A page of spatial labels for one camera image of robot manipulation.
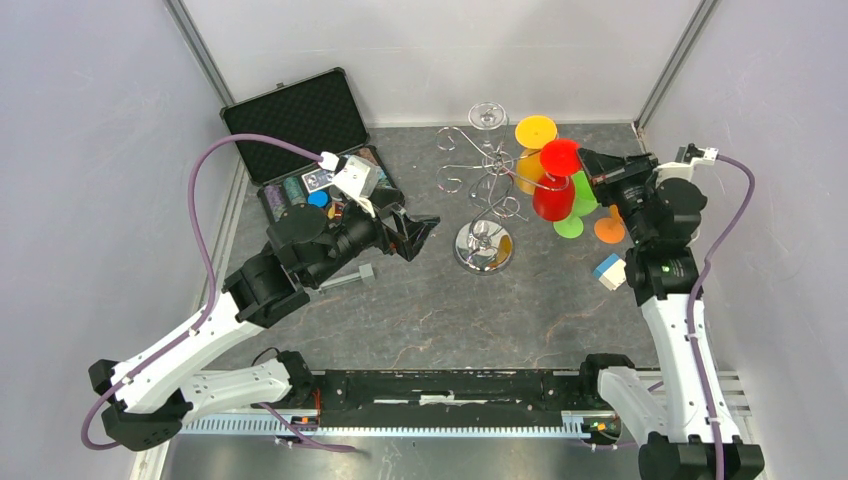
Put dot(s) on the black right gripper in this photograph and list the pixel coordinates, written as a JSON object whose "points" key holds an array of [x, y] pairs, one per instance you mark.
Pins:
{"points": [[601, 166]]}

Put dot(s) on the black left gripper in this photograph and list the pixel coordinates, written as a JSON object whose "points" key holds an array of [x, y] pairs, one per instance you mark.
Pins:
{"points": [[415, 231]]}

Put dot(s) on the green plastic wine glass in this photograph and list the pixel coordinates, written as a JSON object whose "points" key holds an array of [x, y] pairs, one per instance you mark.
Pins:
{"points": [[584, 203]]}

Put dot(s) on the red plastic wine glass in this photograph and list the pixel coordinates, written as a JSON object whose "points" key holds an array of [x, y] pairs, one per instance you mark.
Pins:
{"points": [[555, 192]]}

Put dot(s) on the orange plastic wine glass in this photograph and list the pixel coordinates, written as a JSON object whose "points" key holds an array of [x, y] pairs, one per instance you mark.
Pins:
{"points": [[611, 229]]}

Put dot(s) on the yellow plastic wine glass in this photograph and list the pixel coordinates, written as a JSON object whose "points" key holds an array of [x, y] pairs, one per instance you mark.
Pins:
{"points": [[532, 133]]}

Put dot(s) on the clear wine glass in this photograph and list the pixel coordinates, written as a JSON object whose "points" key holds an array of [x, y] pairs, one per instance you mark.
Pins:
{"points": [[491, 119]]}

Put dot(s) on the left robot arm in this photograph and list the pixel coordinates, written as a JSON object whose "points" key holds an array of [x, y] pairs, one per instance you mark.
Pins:
{"points": [[146, 400]]}

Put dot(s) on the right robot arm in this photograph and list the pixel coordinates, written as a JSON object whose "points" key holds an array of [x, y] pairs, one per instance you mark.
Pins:
{"points": [[691, 433]]}

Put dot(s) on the chrome wine glass rack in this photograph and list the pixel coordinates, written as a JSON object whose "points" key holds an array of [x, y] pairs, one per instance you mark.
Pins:
{"points": [[483, 246]]}

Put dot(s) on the blue round poker chip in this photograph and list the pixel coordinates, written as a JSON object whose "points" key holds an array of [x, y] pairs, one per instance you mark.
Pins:
{"points": [[319, 198]]}

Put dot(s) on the blue white toy block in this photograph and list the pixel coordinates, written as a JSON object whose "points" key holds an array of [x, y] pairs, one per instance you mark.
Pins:
{"points": [[611, 272]]}

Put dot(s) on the black poker chip case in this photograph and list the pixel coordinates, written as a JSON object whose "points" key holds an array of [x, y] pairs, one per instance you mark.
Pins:
{"points": [[317, 114]]}

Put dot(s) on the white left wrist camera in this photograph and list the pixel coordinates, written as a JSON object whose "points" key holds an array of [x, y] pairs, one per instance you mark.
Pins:
{"points": [[356, 177]]}

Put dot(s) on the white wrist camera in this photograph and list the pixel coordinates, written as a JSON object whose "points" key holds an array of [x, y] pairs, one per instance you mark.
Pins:
{"points": [[356, 177], [688, 158]]}

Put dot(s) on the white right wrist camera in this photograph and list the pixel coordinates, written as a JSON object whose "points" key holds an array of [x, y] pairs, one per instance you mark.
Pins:
{"points": [[688, 158]]}

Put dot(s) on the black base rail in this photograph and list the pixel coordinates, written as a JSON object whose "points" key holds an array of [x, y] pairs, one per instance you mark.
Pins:
{"points": [[450, 398]]}

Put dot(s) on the aluminium frame post right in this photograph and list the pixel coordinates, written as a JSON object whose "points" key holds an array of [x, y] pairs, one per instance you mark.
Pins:
{"points": [[682, 49]]}

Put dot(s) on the aluminium frame post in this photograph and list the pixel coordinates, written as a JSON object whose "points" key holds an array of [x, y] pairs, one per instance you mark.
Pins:
{"points": [[682, 49], [199, 49]]}

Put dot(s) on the aluminium frame post left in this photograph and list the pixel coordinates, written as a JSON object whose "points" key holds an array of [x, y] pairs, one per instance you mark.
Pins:
{"points": [[199, 49]]}

